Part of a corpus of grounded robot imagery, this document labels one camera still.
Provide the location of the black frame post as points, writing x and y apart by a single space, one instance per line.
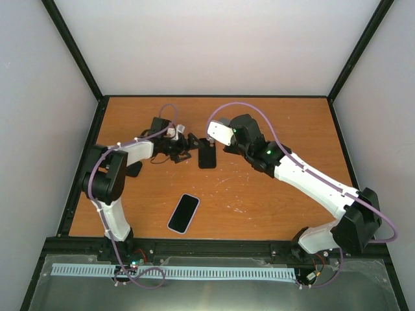
365 38
67 37

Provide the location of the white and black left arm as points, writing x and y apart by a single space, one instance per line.
106 168

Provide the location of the light blue cable duct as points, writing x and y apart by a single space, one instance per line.
180 272

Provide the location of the black frame rail base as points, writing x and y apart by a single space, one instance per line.
154 250

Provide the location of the black phone case with ring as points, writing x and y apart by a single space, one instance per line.
207 156

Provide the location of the black left frame post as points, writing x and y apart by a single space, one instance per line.
67 37

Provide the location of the black right frame post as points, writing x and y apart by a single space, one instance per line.
365 38

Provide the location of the black phone case on table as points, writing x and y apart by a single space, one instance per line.
134 169

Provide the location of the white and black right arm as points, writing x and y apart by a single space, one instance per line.
354 211

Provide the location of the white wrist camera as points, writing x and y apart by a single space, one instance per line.
175 132
220 133

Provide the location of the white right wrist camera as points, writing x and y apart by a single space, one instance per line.
220 133

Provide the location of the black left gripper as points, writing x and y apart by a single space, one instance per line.
183 148

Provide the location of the phone with lilac case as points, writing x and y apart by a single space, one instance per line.
183 213

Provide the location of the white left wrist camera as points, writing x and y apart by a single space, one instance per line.
175 132

